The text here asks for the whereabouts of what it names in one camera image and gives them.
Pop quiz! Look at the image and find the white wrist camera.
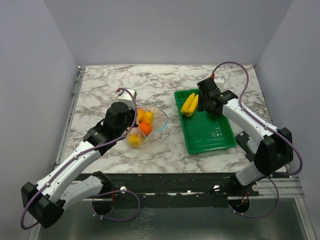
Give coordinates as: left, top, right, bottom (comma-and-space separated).
214, 76, 225, 89
116, 88, 137, 110

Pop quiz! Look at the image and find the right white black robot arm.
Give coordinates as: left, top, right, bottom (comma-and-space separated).
197, 77, 293, 196

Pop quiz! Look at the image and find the yellow peach with leaf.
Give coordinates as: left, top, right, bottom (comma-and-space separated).
137, 107, 145, 123

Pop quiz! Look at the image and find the aluminium frame rail right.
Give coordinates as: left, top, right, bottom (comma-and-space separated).
222, 178, 305, 200

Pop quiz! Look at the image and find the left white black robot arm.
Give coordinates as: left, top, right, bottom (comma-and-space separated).
20, 100, 138, 230

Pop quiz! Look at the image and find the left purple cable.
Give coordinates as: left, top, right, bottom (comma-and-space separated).
20, 87, 141, 230

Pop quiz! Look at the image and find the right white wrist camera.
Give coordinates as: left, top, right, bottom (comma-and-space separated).
214, 76, 225, 89

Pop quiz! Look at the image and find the black digital scale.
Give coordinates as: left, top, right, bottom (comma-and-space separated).
235, 131, 258, 162

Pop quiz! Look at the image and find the orange fruit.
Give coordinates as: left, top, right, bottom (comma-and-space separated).
139, 122, 152, 137

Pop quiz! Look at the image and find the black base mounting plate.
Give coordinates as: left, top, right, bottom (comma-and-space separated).
93, 173, 259, 209

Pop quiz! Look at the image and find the aluminium frame rail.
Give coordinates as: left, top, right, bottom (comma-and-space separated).
222, 178, 305, 200
54, 66, 86, 166

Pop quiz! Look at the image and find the aluminium frame rail left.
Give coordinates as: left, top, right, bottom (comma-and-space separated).
54, 66, 86, 166

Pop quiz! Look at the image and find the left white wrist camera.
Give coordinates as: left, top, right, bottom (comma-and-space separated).
116, 88, 137, 110

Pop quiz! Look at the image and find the green plastic tray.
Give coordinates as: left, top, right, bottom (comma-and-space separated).
174, 89, 237, 155

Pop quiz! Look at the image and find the yellow banana bunch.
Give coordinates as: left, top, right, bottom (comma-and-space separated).
180, 93, 199, 117

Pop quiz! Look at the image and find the yellow lemon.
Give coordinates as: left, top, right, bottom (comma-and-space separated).
127, 133, 141, 148
142, 111, 154, 126

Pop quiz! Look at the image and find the clear zip bag teal zipper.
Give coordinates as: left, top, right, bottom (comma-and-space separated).
126, 103, 169, 149

